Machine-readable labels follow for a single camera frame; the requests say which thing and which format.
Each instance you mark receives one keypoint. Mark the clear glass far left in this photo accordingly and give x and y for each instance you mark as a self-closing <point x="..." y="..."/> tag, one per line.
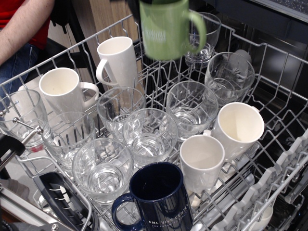
<point x="21" y="111"/>

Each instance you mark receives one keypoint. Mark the grey plastic cup shelf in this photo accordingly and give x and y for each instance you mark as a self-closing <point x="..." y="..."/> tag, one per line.
<point x="263" y="194"/>

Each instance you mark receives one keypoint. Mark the tall white mug rear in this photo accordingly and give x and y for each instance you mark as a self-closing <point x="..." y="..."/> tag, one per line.
<point x="117" y="66"/>

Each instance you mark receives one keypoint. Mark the navy blue printed mug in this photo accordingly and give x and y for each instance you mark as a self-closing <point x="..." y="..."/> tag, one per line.
<point x="159" y="193"/>

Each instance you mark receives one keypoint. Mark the black clamp with metal screw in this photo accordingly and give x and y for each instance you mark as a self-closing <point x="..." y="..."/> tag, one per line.
<point x="10" y="146"/>

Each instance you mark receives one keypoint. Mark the person forearm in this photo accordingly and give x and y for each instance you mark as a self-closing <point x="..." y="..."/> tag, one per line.
<point x="24" y="24"/>

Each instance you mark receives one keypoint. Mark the green ceramic mug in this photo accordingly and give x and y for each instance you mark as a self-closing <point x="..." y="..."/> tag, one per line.
<point x="165" y="26"/>

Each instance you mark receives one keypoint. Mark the white mug right tilted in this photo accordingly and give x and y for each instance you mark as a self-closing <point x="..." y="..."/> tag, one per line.
<point x="237" y="127"/>

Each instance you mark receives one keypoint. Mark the blue jeans leg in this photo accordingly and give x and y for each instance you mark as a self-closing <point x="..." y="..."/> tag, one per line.
<point x="22" y="60"/>

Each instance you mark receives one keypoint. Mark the white mug left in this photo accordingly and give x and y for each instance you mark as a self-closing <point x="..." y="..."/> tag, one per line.
<point x="66" y="93"/>

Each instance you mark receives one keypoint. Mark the clear glass centre right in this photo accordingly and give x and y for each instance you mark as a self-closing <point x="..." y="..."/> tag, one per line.
<point x="193" y="106"/>

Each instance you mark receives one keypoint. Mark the clear glass centre left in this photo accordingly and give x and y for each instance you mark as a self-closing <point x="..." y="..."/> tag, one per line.
<point x="115" y="105"/>

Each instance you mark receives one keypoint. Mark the black slotted rack handle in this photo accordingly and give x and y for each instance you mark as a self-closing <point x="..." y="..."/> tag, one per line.
<point x="65" y="202"/>

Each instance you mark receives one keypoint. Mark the clear glass centre front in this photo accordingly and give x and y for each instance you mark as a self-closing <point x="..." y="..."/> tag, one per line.
<point x="150" y="134"/>

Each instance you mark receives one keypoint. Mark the grey wire dishwasher rack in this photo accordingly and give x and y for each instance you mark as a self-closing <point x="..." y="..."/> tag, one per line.
<point x="279" y="92"/>

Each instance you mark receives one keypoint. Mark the clear glass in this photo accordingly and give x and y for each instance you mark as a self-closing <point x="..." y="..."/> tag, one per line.
<point x="150" y="134"/>
<point x="115" y="105"/>
<point x="102" y="168"/>
<point x="200" y="60"/>
<point x="21" y="111"/>
<point x="230" y="75"/>
<point x="193" y="106"/>

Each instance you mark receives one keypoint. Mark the red shirt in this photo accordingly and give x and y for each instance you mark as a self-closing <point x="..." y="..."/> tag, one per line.
<point x="7" y="10"/>

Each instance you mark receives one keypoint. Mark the clear glass right rear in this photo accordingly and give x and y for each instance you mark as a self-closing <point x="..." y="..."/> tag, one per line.
<point x="230" y="75"/>

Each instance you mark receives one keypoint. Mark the clear glass left ribbed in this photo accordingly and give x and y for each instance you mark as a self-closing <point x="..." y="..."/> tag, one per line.
<point x="65" y="134"/>

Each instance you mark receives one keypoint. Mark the clear glass front left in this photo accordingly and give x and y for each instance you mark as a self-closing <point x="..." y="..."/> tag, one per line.
<point x="102" y="168"/>

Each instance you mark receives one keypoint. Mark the clear glass rear top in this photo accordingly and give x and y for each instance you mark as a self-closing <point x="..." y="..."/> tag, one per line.
<point x="200" y="60"/>

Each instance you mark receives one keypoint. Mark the white mug front centre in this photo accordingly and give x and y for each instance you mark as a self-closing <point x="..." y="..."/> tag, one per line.
<point x="201" y="160"/>

